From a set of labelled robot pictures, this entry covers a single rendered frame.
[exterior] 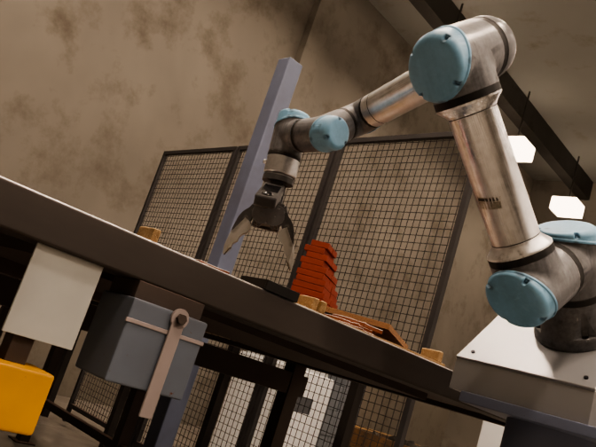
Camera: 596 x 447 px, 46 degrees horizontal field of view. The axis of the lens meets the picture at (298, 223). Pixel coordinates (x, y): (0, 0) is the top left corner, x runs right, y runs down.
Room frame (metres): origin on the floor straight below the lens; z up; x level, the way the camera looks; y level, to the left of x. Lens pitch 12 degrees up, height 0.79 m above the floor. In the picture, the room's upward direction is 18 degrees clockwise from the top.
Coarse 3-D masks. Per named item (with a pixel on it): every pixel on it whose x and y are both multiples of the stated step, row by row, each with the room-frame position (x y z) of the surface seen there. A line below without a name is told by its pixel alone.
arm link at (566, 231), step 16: (544, 224) 1.27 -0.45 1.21; (560, 224) 1.25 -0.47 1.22; (576, 224) 1.24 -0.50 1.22; (560, 240) 1.20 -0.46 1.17; (576, 240) 1.19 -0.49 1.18; (592, 240) 1.20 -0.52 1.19; (576, 256) 1.19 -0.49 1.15; (592, 256) 1.21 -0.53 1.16; (592, 272) 1.23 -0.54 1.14; (592, 288) 1.25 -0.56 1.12
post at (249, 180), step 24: (288, 72) 3.47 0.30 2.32; (288, 96) 3.50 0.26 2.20; (264, 120) 3.48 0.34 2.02; (264, 144) 3.48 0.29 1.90; (240, 168) 3.53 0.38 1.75; (240, 192) 3.47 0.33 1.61; (216, 240) 3.52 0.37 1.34; (240, 240) 3.51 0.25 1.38; (216, 264) 3.46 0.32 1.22; (192, 384) 3.52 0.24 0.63; (168, 408) 3.46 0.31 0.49; (168, 432) 3.49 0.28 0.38
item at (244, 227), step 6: (240, 222) 1.49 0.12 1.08; (246, 222) 1.49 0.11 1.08; (234, 228) 1.49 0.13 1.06; (240, 228) 1.49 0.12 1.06; (246, 228) 1.49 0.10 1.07; (234, 234) 1.49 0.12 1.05; (240, 234) 1.49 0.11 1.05; (228, 240) 1.49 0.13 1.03; (234, 240) 1.49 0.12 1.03; (228, 246) 1.49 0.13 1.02
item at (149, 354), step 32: (128, 288) 1.02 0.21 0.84; (160, 288) 1.03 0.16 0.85; (96, 320) 1.05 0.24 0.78; (128, 320) 0.99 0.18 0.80; (160, 320) 1.02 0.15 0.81; (192, 320) 1.06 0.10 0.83; (96, 352) 1.03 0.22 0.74; (128, 352) 1.00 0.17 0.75; (160, 352) 1.03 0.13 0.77; (192, 352) 1.07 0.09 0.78; (128, 384) 1.01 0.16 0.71; (160, 384) 1.04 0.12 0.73
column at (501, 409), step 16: (464, 400) 1.34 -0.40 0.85; (480, 400) 1.32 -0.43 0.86; (496, 400) 1.30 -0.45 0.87; (512, 416) 1.29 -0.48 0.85; (528, 416) 1.25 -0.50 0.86; (544, 416) 1.23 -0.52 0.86; (512, 432) 1.33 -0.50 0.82; (528, 432) 1.30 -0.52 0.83; (544, 432) 1.28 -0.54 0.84; (560, 432) 1.27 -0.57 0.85; (576, 432) 1.19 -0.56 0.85; (592, 432) 1.17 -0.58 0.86
